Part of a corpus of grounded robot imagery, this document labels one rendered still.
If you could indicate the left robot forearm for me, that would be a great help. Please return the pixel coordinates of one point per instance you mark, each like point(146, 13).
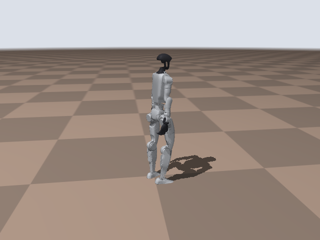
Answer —
point(153, 102)

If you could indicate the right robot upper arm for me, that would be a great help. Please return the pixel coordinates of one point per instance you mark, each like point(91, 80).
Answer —
point(168, 81)

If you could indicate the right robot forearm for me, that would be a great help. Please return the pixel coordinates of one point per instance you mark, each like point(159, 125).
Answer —
point(167, 109)

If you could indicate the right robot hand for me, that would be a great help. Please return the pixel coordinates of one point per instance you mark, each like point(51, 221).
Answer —
point(164, 127)

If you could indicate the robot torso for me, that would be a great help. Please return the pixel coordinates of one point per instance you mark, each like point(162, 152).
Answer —
point(158, 95)

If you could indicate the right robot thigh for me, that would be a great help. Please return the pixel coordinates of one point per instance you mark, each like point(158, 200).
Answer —
point(169, 135)

